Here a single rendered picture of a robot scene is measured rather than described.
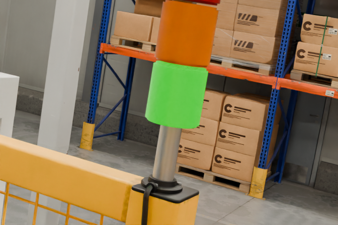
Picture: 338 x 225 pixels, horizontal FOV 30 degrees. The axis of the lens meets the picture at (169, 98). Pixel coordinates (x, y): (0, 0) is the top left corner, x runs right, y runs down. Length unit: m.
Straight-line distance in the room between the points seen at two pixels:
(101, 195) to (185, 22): 0.18
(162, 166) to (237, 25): 7.88
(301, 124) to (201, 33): 9.04
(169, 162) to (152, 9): 8.98
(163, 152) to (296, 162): 9.11
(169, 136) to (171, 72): 0.06
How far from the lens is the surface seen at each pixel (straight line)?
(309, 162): 9.61
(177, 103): 0.55
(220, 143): 8.66
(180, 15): 0.54
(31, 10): 11.82
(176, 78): 0.54
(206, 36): 0.55
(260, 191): 8.43
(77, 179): 0.62
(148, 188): 0.56
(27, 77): 11.87
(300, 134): 9.59
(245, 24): 8.40
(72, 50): 3.12
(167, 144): 0.57
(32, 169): 0.65
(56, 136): 3.17
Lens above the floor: 2.26
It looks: 8 degrees down
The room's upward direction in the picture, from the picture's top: 9 degrees clockwise
